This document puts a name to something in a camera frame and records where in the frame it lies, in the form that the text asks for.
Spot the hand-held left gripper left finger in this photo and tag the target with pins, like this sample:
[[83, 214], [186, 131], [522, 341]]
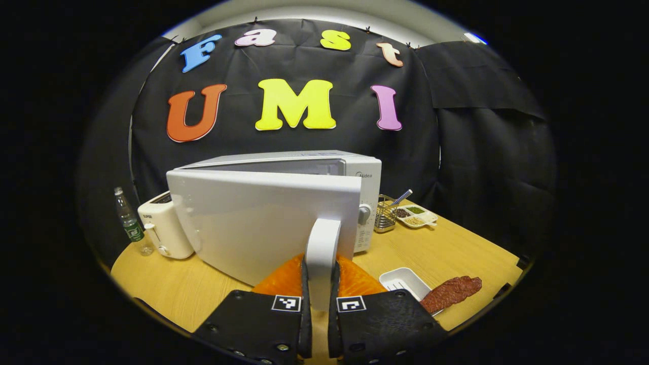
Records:
[[253, 324]]

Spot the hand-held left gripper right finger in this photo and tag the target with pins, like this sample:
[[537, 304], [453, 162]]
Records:
[[385, 324]]

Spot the brown meat slice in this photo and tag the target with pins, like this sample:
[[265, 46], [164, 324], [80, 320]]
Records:
[[451, 293]]

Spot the white microwave oven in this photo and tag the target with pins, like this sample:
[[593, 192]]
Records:
[[263, 223]]

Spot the white rectangular plate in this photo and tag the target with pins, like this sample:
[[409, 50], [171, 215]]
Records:
[[403, 281]]

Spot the white divided seasoning tray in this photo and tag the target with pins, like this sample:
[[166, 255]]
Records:
[[416, 215]]

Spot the blue striped utensil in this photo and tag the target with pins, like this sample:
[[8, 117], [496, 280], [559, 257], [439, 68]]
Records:
[[401, 197]]

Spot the white toaster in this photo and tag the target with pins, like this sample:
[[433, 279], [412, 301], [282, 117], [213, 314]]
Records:
[[165, 230]]

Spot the clear plastic water bottle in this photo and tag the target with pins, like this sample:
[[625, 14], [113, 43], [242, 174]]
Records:
[[133, 225]]

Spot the ceiling light panel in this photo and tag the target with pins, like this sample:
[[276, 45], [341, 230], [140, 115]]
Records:
[[474, 38]]

